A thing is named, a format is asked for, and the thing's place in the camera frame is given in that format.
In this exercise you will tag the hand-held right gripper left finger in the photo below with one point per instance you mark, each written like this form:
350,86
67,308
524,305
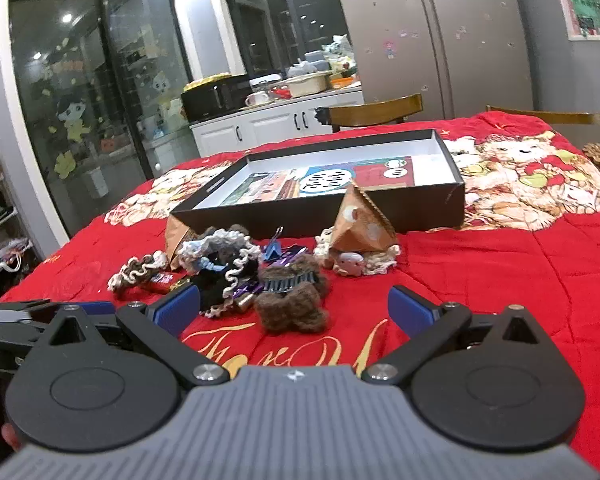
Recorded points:
175,307

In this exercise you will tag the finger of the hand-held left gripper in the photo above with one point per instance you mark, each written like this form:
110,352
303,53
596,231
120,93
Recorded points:
10,315

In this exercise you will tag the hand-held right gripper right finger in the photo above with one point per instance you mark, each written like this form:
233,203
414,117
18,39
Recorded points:
409,310

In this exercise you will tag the brown triangular packet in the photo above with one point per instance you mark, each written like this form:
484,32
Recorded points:
360,225
174,240

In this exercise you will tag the black cardboard box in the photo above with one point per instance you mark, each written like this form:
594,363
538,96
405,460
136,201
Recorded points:
305,220

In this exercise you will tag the red candy wrapper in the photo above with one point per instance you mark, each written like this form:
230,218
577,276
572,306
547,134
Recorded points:
160,282

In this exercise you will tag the black white crochet scrunchie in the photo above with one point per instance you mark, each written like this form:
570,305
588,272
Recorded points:
215,290

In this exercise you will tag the brown cream crochet scrunchie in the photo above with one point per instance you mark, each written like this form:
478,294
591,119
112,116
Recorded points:
135,270

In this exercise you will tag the pink plush charm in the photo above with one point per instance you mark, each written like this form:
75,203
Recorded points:
350,263

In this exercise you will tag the red bear printed blanket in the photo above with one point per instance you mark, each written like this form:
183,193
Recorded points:
479,270

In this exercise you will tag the brown fuzzy hair clip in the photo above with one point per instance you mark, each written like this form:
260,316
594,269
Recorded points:
290,307

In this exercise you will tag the purple foil wrapper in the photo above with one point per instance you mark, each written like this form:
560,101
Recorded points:
295,254

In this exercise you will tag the colourful printed booklet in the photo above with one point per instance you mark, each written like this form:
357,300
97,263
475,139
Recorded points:
330,180

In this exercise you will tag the wooden chair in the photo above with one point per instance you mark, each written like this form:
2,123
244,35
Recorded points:
544,116
374,110

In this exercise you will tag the white cabinet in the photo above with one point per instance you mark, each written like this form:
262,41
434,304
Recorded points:
270,127

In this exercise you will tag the glass sliding door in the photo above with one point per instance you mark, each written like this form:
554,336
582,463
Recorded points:
95,110

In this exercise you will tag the black microwave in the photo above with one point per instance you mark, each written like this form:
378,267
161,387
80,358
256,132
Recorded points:
215,97

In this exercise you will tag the white cup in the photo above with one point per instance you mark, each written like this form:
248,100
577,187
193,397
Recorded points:
256,100

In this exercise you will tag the yellow scalloped dish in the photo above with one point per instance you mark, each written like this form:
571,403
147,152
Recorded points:
210,79

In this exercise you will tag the orange box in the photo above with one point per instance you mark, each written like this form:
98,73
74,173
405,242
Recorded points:
345,81

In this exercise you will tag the red plastic bag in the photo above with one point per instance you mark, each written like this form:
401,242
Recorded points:
282,92

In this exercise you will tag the cream basin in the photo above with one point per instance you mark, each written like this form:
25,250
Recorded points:
307,85

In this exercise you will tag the silver refrigerator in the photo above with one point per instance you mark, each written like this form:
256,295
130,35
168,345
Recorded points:
454,60

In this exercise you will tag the doll fridge sticker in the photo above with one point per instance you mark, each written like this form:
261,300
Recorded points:
390,50

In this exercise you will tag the white plastic bag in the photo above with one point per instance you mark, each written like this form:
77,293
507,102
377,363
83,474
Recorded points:
300,67

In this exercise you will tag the printed plastic bag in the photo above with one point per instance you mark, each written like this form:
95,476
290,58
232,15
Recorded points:
341,52

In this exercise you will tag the clear plastic container stack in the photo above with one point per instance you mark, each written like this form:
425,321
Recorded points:
316,60

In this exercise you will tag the black framed window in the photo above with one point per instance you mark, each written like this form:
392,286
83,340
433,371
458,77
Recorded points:
260,25

